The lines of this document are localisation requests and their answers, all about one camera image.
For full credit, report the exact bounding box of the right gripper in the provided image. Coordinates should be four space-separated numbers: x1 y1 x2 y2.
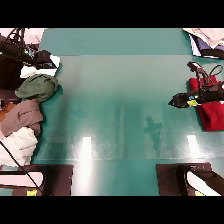
168 92 202 109

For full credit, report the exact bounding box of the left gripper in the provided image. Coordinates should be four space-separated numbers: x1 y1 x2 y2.
33 49 58 71

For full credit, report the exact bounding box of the white garment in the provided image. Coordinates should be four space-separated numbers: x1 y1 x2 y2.
0 126 40 168
19 54 62 80

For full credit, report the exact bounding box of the pale pink garment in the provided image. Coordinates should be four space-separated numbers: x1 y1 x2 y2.
182 28 224 50
0 28 46 46

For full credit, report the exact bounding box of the green garment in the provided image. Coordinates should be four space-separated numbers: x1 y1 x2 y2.
14 73 60 103

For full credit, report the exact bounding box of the red garment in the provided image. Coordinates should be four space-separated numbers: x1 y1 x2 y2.
188 75 224 133

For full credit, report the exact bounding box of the brown garment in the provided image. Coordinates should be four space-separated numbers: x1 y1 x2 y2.
0 98 45 138

